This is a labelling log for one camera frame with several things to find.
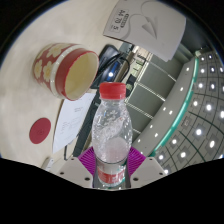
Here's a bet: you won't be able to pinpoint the white remote control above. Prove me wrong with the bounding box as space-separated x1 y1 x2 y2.
40 157 56 172

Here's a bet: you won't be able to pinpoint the flat round red coaster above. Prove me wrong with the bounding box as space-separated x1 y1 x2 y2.
28 117 52 145

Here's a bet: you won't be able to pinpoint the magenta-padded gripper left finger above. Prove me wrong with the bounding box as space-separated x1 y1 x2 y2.
56 146 100 188

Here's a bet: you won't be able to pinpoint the red floral ceramic mug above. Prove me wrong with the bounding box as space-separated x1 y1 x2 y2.
32 42 100 102

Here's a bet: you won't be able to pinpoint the white cardboard paper carton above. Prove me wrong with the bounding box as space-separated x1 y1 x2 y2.
102 0 187 63

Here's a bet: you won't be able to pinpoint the clear red-capped water bottle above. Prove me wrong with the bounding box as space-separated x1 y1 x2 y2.
91 82 134 188

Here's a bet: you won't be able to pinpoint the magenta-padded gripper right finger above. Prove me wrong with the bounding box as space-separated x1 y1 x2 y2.
125 146 168 188

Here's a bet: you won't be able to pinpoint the white printed paper sheet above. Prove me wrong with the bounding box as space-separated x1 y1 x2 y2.
52 92 97 155

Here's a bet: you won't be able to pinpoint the ceiling lights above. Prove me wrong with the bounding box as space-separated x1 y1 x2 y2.
146 49 224 175

